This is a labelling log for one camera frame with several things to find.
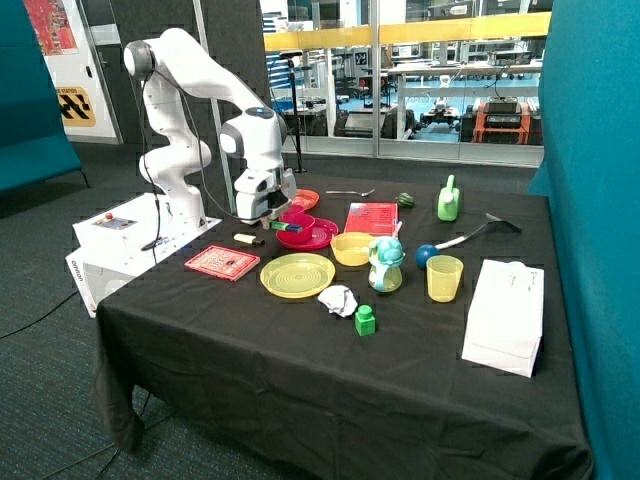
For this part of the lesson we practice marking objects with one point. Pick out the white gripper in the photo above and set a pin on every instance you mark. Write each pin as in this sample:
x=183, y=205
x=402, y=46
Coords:
x=264, y=194

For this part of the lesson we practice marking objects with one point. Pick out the green highlighter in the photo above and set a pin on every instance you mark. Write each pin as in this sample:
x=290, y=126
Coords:
x=284, y=226

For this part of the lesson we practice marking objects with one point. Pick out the yellow highlighter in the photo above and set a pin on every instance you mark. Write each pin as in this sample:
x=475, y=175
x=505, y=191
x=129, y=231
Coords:
x=248, y=239

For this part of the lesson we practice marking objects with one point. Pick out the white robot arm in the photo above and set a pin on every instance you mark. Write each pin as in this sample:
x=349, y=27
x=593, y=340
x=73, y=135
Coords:
x=175, y=64

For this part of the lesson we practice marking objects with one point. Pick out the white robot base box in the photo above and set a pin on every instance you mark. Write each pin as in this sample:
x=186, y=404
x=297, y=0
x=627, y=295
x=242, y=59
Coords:
x=121, y=243

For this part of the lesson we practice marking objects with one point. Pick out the red patterned book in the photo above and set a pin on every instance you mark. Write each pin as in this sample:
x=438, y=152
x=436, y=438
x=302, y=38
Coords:
x=223, y=263

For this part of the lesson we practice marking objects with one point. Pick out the pink plastic bowl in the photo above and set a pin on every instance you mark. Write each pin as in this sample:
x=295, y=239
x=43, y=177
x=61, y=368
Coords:
x=304, y=220

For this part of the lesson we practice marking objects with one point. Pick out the pink plastic cup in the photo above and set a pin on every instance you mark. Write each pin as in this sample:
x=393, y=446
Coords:
x=292, y=213

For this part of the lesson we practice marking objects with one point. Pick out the orange plastic plate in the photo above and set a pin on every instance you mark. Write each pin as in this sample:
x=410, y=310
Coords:
x=305, y=198

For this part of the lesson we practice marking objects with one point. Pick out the pink plastic plate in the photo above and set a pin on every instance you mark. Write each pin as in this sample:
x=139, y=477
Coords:
x=323, y=232

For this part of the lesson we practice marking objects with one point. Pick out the yellow plastic plate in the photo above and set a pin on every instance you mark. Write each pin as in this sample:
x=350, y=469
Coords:
x=298, y=275

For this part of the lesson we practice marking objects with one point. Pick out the yellow plastic bowl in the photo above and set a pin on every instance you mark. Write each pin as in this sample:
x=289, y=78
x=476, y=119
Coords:
x=351, y=248

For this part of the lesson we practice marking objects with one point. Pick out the metal spoon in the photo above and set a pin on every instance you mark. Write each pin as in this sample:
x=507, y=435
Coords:
x=351, y=192

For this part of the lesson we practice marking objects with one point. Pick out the crumpled white paper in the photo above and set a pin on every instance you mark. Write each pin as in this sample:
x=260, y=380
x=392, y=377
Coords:
x=339, y=300

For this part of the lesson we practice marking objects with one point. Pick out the teal sippy cup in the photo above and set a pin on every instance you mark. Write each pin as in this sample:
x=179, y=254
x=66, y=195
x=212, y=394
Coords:
x=386, y=255

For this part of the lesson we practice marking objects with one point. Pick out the green toy pepper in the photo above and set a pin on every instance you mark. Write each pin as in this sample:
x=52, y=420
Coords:
x=404, y=200

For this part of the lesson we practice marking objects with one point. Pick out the green toy block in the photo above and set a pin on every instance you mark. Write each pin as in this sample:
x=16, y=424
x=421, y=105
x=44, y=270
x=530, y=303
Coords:
x=364, y=320

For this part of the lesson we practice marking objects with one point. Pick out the blue ball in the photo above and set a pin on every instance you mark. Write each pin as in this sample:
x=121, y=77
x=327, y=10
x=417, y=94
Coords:
x=423, y=253

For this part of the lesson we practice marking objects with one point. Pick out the black tablecloth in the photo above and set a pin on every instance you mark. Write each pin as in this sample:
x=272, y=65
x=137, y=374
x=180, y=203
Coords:
x=294, y=383

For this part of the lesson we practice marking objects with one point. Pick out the green toy watering can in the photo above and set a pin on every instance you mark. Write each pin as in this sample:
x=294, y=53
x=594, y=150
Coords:
x=448, y=201

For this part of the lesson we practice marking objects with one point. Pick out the yellow plastic cup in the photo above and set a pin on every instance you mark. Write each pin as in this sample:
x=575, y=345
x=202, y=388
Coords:
x=443, y=274

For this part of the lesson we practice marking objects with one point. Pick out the yellow black sign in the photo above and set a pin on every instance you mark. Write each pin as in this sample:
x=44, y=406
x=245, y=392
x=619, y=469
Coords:
x=75, y=106

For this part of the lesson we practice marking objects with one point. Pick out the black spatula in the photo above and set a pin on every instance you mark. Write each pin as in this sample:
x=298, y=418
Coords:
x=491, y=223

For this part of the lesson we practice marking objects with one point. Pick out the teal sofa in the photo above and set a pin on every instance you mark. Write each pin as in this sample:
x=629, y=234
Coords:
x=34, y=145

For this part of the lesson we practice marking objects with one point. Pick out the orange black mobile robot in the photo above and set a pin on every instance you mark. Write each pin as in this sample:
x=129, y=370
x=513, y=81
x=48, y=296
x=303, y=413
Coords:
x=502, y=120

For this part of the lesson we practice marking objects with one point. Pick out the white paper bag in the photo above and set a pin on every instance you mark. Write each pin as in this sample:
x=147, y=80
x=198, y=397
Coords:
x=505, y=320

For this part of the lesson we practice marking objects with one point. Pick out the red poster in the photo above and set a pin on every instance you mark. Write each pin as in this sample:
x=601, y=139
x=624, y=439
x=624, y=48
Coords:
x=52, y=28

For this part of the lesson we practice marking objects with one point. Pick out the teal partition wall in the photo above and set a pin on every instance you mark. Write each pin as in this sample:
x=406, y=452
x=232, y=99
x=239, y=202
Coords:
x=589, y=98

